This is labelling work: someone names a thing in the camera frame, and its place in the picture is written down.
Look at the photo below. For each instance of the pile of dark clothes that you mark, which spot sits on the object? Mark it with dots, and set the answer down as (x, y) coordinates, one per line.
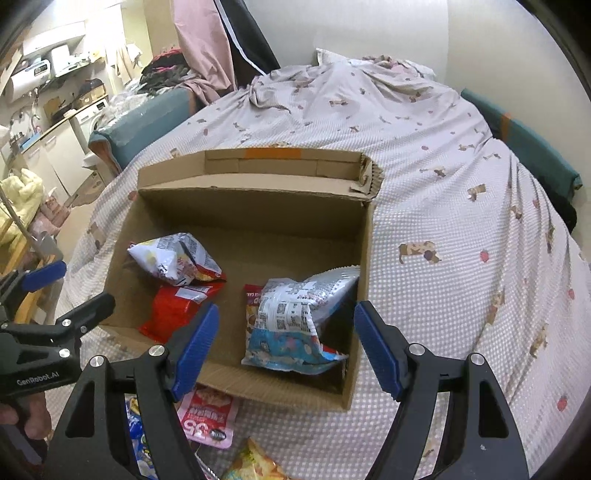
(167, 70)

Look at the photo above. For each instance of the blue yellow chip bag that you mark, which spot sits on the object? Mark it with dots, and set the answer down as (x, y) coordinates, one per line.
(137, 436)

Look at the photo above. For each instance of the red snack bag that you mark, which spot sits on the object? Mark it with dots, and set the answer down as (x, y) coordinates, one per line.
(174, 306)

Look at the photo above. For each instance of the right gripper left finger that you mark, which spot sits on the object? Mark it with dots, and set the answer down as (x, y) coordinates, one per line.
(92, 439)

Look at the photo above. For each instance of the silver blue snack bag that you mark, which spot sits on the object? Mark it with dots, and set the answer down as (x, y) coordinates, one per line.
(284, 332)

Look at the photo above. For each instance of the white pillow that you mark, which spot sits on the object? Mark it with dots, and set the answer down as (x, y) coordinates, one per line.
(401, 69)

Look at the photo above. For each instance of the person's left hand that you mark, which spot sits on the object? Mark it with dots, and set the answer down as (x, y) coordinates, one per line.
(36, 417)

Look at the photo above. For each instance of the white yellow chip bag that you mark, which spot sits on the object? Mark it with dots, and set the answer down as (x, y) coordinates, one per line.
(178, 259)

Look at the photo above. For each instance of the brown cardboard box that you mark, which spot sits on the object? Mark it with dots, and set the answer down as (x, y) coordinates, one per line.
(261, 213)

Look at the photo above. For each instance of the teal blanket by wall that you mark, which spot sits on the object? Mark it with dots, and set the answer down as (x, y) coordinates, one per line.
(558, 178)

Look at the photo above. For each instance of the black hanging garment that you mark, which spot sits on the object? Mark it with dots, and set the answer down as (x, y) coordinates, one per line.
(251, 54)

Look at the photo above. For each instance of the teal sofa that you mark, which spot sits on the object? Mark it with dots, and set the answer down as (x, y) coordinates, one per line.
(118, 144)

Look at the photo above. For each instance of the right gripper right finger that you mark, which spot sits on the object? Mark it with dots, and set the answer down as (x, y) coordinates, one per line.
(480, 440)

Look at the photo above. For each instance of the white washing machine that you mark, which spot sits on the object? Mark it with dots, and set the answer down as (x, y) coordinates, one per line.
(83, 122)

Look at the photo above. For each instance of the pink snack packet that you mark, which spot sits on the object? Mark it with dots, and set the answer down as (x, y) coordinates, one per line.
(207, 416)

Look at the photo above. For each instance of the wooden chair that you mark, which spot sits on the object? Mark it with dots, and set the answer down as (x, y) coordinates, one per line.
(29, 265)

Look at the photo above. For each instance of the white kitchen cabinet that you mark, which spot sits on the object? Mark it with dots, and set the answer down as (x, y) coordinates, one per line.
(57, 158)

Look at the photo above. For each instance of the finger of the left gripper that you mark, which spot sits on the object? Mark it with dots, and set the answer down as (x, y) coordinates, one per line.
(17, 284)
(71, 326)

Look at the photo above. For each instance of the patterned bed quilt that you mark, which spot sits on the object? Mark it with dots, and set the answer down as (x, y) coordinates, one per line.
(467, 255)

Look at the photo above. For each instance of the pink hanging cloth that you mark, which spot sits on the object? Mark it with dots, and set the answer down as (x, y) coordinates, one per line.
(205, 48)

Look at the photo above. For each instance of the yellow orange chip bag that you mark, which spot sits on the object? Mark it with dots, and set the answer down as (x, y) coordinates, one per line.
(252, 463)

